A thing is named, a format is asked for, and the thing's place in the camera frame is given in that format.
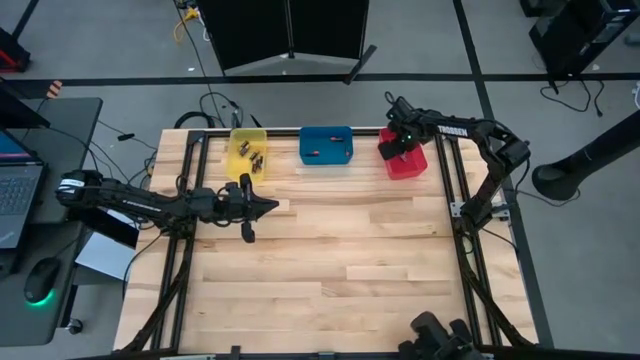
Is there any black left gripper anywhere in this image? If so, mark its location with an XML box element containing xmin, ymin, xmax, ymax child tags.
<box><xmin>218</xmin><ymin>173</ymin><xmax>280</xmax><ymax>245</ymax></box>

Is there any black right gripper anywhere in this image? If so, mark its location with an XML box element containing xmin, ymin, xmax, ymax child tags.
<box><xmin>378</xmin><ymin>96</ymin><xmax>429</xmax><ymax>161</ymax></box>

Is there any red plastic bin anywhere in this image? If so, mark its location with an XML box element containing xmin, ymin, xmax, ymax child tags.
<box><xmin>378</xmin><ymin>127</ymin><xmax>430</xmax><ymax>181</ymax></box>

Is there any yellow plastic bin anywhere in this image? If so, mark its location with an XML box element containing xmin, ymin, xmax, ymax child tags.
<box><xmin>225</xmin><ymin>128</ymin><xmax>269</xmax><ymax>184</ymax></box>

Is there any blue plastic bin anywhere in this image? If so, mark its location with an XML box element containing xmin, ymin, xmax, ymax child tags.
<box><xmin>298</xmin><ymin>125</ymin><xmax>355</xmax><ymax>167</ymax></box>

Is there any grey flat box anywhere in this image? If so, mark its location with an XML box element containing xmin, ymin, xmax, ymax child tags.
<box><xmin>74</xmin><ymin>232</ymin><xmax>139</xmax><ymax>281</ymax></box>

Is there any black folding partition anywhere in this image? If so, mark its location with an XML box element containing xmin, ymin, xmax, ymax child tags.
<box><xmin>196</xmin><ymin>0</ymin><xmax>379</xmax><ymax>85</ymax></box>

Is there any dark grey desk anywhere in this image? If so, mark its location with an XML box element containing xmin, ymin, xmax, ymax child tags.
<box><xmin>0</xmin><ymin>97</ymin><xmax>104</xmax><ymax>349</ymax></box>

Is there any thick black stand pole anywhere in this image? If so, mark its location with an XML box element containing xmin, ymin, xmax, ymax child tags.
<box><xmin>531</xmin><ymin>109</ymin><xmax>640</xmax><ymax>201</ymax></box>

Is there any black computer mouse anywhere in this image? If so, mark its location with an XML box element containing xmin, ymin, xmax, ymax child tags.
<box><xmin>23</xmin><ymin>257</ymin><xmax>62</xmax><ymax>305</ymax></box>

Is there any black equipment rack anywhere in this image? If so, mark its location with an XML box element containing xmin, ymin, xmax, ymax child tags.
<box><xmin>519</xmin><ymin>0</ymin><xmax>640</xmax><ymax>76</ymax></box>

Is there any black laptop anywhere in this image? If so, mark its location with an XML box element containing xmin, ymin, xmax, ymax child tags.
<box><xmin>0</xmin><ymin>127</ymin><xmax>49</xmax><ymax>251</ymax></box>

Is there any black and red object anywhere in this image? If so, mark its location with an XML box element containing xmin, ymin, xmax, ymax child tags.
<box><xmin>0</xmin><ymin>27</ymin><xmax>31</xmax><ymax>74</ymax></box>

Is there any black aluminium table frame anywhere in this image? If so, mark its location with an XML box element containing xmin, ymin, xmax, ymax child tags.
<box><xmin>119</xmin><ymin>127</ymin><xmax>539</xmax><ymax>360</ymax></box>

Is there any coiled thin black cable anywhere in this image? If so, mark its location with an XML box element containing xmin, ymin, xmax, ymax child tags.
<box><xmin>198</xmin><ymin>91</ymin><xmax>245</xmax><ymax>129</ymax></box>

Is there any thick black hose loop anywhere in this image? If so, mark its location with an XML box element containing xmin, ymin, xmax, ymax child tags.
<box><xmin>173</xmin><ymin>110</ymin><xmax>216</xmax><ymax>130</ymax></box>

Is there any long black floor cable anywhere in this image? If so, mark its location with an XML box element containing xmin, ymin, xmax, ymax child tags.
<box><xmin>172</xmin><ymin>0</ymin><xmax>225</xmax><ymax>127</ymax></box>

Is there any black cable with plug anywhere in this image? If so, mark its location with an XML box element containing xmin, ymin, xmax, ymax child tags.
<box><xmin>539</xmin><ymin>78</ymin><xmax>606</xmax><ymax>119</ymax></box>

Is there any black leader arm handle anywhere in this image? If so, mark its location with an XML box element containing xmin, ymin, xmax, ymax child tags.
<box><xmin>397</xmin><ymin>310</ymin><xmax>474</xmax><ymax>360</ymax></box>

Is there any yellow cable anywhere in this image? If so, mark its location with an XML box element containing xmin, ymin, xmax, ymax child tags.
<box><xmin>172</xmin><ymin>5</ymin><xmax>202</xmax><ymax>44</ymax></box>

